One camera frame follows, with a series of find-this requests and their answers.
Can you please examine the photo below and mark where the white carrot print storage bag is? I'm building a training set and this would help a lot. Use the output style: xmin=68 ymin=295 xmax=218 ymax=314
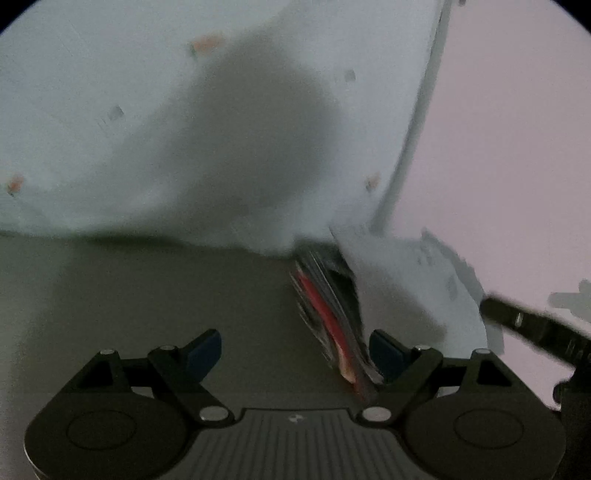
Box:
xmin=1 ymin=1 xmax=452 ymax=254

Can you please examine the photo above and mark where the stack of folded clothes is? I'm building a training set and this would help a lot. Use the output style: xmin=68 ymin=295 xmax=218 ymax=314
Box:
xmin=290 ymin=244 xmax=383 ymax=403

